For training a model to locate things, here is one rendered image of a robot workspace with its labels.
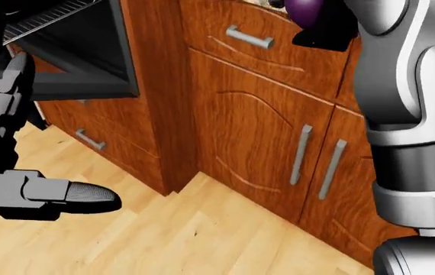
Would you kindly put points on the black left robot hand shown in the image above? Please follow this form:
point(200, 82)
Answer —
point(7, 94)

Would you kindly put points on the wooden cabinet side panel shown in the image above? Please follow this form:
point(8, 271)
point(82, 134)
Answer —
point(160, 94)

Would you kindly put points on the wooden cabinet door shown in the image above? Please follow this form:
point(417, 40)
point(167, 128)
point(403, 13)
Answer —
point(255, 137)
point(339, 194)

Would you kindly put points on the purple eggplant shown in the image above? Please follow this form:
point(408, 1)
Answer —
point(303, 11)

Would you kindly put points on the wooden cabinet drawer front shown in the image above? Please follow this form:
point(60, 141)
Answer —
point(267, 43)

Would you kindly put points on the wooden drawer below oven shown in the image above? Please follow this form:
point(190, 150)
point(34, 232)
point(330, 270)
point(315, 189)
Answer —
point(107, 134)

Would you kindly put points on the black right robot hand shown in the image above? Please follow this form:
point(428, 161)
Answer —
point(326, 31)

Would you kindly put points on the metal oven rack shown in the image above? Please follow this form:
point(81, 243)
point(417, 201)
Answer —
point(46, 18)

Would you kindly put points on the black built-in oven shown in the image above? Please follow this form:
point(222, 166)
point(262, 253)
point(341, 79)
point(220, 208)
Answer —
point(76, 54)

